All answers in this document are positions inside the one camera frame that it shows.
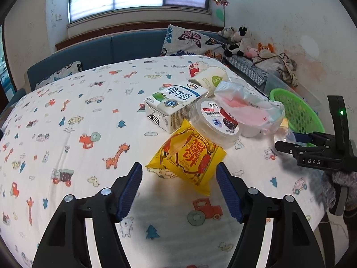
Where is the green plastic basket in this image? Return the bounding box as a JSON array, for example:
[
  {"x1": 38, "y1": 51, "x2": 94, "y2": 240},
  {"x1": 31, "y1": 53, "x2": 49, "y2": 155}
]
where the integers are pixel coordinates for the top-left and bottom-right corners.
[{"x1": 269, "y1": 88, "x2": 325, "y2": 147}]

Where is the clear plastic bag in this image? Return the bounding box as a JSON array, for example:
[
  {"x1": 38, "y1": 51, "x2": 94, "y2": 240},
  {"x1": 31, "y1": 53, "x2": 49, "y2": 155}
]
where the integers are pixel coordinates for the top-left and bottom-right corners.
[{"x1": 213, "y1": 81, "x2": 285, "y2": 134}]

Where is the blue sofa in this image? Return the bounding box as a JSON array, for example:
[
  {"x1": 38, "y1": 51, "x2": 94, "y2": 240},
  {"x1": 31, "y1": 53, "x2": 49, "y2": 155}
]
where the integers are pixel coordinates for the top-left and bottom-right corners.
[{"x1": 26, "y1": 29, "x2": 226, "y2": 90}]

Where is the clear yogurt cup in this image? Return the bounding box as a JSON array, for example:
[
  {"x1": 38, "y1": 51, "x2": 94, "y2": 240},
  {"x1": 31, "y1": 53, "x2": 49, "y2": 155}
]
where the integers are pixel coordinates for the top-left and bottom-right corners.
[{"x1": 192, "y1": 98, "x2": 241, "y2": 148}]

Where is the colourful pinwheel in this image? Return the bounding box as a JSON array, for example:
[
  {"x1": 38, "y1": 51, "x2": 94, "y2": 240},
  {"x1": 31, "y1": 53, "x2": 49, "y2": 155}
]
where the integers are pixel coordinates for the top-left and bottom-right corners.
[{"x1": 212, "y1": 0, "x2": 230, "y2": 28}]

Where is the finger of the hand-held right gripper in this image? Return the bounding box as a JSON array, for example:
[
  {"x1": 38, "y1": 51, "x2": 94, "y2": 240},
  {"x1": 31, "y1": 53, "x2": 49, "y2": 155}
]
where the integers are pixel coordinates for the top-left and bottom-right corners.
[
  {"x1": 293, "y1": 131, "x2": 335, "y2": 146},
  {"x1": 274, "y1": 141, "x2": 307, "y2": 159}
]

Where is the cow plush toy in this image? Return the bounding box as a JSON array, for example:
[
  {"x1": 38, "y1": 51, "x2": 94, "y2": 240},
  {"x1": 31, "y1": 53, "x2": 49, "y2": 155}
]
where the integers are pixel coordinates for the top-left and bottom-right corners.
[{"x1": 224, "y1": 25, "x2": 251, "y2": 58}]

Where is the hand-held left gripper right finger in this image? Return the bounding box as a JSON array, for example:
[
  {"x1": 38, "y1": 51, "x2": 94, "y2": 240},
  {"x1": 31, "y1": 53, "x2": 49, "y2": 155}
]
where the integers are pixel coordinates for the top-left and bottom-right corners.
[{"x1": 216, "y1": 163, "x2": 335, "y2": 268}]

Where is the person's right hand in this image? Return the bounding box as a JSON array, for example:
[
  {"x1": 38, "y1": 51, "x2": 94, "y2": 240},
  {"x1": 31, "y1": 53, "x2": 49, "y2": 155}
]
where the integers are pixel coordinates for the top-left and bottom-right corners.
[{"x1": 321, "y1": 170, "x2": 357, "y2": 211}]

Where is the white milk carton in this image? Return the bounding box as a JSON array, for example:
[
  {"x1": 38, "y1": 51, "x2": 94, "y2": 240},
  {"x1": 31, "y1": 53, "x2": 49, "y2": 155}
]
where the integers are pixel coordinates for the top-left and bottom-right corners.
[{"x1": 143, "y1": 80, "x2": 208, "y2": 134}]

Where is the white tissue pack green leaf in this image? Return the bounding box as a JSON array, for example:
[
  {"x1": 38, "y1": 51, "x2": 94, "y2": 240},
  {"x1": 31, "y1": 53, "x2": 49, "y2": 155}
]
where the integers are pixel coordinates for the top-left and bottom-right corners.
[{"x1": 195, "y1": 66, "x2": 228, "y2": 93}]

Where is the crumpled paper ball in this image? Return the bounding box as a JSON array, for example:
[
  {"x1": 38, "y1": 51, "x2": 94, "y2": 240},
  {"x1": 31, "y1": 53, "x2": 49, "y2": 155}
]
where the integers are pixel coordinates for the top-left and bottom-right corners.
[{"x1": 189, "y1": 63, "x2": 208, "y2": 78}]

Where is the blue white patterned mat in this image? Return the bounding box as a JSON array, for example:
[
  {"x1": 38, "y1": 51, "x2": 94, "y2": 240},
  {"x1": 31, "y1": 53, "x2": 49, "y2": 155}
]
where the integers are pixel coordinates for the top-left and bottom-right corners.
[{"x1": 224, "y1": 54, "x2": 268, "y2": 87}]

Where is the beige patterned cloth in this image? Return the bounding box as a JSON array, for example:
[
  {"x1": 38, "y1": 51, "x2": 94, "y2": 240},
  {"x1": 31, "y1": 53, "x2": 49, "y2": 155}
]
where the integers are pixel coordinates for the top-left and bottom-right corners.
[{"x1": 252, "y1": 53, "x2": 299, "y2": 87}]

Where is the orange fox plush toy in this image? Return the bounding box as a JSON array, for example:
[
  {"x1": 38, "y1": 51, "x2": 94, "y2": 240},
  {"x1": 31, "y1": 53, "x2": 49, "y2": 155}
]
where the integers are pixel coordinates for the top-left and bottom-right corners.
[{"x1": 257, "y1": 43, "x2": 275, "y2": 57}]

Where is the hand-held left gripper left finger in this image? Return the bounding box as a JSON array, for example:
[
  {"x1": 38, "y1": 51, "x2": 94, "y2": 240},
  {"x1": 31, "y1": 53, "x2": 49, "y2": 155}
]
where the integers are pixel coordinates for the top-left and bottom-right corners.
[{"x1": 32, "y1": 162, "x2": 143, "y2": 268}]

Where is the small printed pillow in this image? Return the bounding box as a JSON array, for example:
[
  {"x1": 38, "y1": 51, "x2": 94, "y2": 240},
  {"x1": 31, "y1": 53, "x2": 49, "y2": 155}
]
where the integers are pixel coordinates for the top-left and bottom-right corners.
[{"x1": 35, "y1": 61, "x2": 83, "y2": 90}]

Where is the butterfly print pillow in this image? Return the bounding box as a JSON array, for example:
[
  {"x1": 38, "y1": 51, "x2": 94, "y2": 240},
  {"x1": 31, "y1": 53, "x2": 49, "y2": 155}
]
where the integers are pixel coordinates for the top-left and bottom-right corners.
[{"x1": 160, "y1": 25, "x2": 226, "y2": 62}]

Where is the yellow snack packet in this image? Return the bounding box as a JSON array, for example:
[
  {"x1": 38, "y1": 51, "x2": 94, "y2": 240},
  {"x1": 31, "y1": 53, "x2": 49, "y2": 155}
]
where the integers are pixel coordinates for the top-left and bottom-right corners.
[{"x1": 146, "y1": 119, "x2": 227, "y2": 196}]

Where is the clear plastic storage box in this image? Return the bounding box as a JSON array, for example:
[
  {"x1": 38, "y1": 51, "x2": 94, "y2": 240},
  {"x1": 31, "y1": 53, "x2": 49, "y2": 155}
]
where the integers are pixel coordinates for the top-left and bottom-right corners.
[{"x1": 264, "y1": 71, "x2": 321, "y2": 109}]

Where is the grey plush toy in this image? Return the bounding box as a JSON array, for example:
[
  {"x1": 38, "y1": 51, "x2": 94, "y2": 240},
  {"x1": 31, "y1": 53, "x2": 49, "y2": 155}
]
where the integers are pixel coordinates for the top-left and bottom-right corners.
[{"x1": 218, "y1": 27, "x2": 235, "y2": 44}]

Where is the clear plastic lid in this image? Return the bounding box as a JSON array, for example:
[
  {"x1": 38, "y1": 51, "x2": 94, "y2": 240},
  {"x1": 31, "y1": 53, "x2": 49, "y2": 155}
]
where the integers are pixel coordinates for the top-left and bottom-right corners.
[{"x1": 274, "y1": 128, "x2": 297, "y2": 146}]

